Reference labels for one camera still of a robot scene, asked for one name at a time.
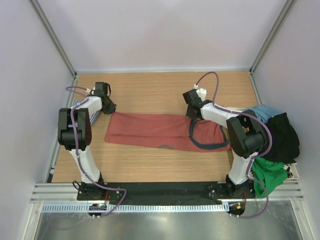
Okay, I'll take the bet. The blue white striped tank top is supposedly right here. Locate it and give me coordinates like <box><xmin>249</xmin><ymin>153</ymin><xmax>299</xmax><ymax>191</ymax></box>
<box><xmin>70</xmin><ymin>99</ymin><xmax>101</xmax><ymax>127</ymax></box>

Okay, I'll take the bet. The red tank top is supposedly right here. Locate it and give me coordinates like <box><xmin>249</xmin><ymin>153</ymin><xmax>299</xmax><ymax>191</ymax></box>
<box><xmin>104</xmin><ymin>112</ymin><xmax>231</xmax><ymax>153</ymax></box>

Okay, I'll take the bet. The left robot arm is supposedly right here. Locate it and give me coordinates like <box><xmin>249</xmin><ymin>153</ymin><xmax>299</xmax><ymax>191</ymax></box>
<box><xmin>57</xmin><ymin>82</ymin><xmax>117</xmax><ymax>200</ymax></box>

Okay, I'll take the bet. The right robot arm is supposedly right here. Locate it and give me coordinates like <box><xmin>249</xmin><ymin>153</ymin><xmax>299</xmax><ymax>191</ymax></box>
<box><xmin>182</xmin><ymin>89</ymin><xmax>272</xmax><ymax>198</ymax></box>

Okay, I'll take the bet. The teal tank top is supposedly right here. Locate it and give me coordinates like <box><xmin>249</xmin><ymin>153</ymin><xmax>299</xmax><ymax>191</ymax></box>
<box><xmin>250</xmin><ymin>104</ymin><xmax>281</xmax><ymax>124</ymax></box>

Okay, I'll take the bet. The black tank top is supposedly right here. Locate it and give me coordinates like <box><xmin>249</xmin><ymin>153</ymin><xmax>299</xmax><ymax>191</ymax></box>
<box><xmin>262</xmin><ymin>112</ymin><xmax>300</xmax><ymax>164</ymax></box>

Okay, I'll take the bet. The green tank top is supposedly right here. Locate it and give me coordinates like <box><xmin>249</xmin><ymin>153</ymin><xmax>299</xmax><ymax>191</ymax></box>
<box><xmin>251</xmin><ymin>157</ymin><xmax>288</xmax><ymax>194</ymax></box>

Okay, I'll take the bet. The white plastic tray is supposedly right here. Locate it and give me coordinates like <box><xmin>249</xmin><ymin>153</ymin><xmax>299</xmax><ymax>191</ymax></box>
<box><xmin>228</xmin><ymin>107</ymin><xmax>299</xmax><ymax>180</ymax></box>

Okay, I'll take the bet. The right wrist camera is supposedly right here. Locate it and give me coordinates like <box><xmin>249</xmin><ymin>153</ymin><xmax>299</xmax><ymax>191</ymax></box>
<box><xmin>193</xmin><ymin>84</ymin><xmax>207</xmax><ymax>102</ymax></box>

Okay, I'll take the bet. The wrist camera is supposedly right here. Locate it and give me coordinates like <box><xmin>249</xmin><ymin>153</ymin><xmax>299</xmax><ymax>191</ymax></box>
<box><xmin>193</xmin><ymin>84</ymin><xmax>207</xmax><ymax>102</ymax></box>
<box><xmin>85</xmin><ymin>87</ymin><xmax>95</xmax><ymax>96</ymax></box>

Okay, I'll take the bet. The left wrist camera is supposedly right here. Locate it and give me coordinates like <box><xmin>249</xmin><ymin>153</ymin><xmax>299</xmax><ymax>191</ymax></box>
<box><xmin>85</xmin><ymin>87</ymin><xmax>95</xmax><ymax>96</ymax></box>

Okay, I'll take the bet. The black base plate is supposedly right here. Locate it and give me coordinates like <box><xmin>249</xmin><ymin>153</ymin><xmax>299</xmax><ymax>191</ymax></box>
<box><xmin>72</xmin><ymin>180</ymin><xmax>256</xmax><ymax>206</ymax></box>

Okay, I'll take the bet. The slotted cable duct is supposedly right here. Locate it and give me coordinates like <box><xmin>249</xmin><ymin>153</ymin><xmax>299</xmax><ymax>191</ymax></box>
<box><xmin>41</xmin><ymin>202</ymin><xmax>229</xmax><ymax>214</ymax></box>

